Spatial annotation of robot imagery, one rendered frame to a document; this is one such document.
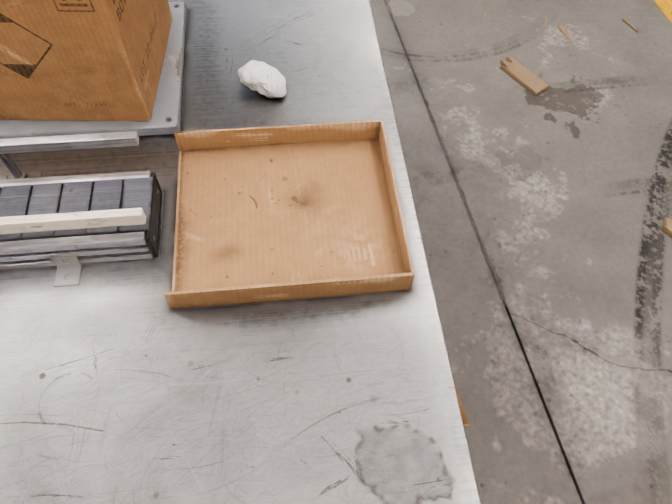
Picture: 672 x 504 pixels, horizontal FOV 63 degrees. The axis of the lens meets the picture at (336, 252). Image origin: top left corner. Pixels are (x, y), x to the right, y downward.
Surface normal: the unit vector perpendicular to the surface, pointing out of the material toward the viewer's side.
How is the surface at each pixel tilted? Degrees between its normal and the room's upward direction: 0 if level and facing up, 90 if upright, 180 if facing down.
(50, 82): 90
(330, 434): 0
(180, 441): 0
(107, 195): 0
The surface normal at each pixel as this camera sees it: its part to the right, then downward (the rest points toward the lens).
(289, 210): 0.03, -0.52
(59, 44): 0.02, 0.85
